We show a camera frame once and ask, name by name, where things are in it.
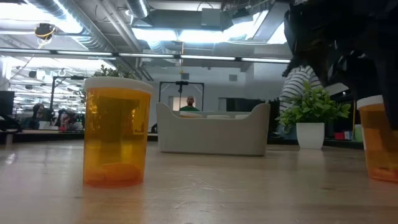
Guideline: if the green plant in white pot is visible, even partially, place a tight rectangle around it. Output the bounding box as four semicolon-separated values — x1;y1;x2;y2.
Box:
275;81;352;150

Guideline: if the silver round ventilation duct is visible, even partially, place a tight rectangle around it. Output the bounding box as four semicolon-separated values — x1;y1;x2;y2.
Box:
126;0;150;19

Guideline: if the person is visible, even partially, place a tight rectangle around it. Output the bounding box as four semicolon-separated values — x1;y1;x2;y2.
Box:
278;57;325;114
31;103;48;130
55;108;85;132
178;95;201;112

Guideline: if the pale green cup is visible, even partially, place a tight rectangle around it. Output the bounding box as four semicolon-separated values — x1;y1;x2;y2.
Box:
354;124;364;142

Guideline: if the black monitor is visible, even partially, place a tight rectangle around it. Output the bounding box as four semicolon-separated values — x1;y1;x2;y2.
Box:
0;90;16;116

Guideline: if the black metal rig frame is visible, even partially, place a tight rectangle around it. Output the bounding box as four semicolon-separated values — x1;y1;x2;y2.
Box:
48;75;85;123

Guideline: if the orange pill bottle white label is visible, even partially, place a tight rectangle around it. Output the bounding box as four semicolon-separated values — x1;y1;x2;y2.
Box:
356;95;398;184

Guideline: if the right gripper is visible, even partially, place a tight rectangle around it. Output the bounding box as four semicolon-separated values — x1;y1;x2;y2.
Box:
284;0;398;130

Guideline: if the white plastic basket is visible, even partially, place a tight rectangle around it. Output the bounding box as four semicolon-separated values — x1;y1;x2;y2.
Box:
156;102;271;157

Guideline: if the black camera stand frame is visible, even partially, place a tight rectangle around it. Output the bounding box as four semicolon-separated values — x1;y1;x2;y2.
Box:
159;80;205;110

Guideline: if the leafy indoor tree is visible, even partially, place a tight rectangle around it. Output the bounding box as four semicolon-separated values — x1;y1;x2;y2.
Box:
73;64;138;105

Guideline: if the long ceiling light strip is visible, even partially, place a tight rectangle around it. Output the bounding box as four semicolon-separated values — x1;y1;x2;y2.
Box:
0;47;292;65

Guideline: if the yellow hanging cable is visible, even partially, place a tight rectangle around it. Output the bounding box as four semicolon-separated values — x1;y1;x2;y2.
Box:
351;99;357;132

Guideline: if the ceiling cable reel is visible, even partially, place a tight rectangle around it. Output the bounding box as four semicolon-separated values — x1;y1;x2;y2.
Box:
33;22;57;40

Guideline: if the large orange pill bottle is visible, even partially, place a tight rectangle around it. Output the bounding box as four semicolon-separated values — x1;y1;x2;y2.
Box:
82;77;154;189

